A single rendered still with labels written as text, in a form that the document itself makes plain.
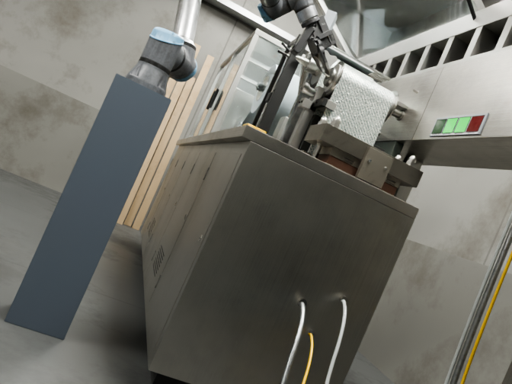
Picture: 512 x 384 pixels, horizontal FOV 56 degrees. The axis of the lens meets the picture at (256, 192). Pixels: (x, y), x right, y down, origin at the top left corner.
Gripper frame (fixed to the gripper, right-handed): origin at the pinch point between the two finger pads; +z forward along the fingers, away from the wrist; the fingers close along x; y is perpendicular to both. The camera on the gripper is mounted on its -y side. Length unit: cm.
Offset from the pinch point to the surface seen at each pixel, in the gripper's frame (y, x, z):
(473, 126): 18, -46, 32
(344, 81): 3.9, -4.3, 5.4
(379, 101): 13.7, -4.3, 18.1
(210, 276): -73, -30, 40
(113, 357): -115, -5, 57
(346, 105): 0.8, -4.3, 13.8
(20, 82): -143, 329, -106
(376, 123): 9.6, -4.3, 25.0
